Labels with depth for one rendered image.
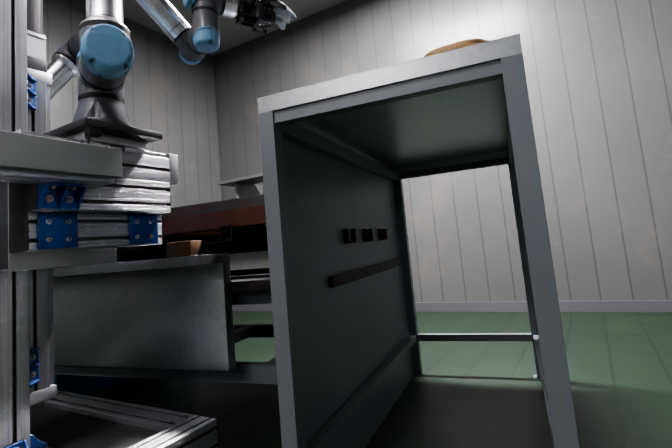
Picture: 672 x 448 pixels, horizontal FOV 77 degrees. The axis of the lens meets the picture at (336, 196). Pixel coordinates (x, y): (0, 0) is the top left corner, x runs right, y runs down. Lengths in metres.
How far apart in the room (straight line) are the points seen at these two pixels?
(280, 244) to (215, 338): 0.60
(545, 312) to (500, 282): 2.98
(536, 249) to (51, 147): 0.99
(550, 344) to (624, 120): 3.08
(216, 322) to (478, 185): 2.84
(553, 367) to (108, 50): 1.19
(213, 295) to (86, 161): 0.64
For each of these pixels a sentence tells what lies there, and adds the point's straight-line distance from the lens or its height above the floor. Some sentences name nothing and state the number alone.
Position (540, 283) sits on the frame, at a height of 0.57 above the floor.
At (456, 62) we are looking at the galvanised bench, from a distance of 0.94.
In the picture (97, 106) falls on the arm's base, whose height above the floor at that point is 1.10.
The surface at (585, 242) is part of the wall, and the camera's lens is 3.78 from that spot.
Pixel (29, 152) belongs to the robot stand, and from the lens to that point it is 1.05.
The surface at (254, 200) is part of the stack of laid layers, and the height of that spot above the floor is 0.85.
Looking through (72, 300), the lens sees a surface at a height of 0.55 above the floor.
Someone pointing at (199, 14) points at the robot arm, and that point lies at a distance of 1.39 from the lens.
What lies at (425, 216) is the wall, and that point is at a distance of 3.99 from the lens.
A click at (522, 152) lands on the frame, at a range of 0.89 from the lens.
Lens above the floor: 0.68
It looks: 6 degrees up
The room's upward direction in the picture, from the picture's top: 5 degrees counter-clockwise
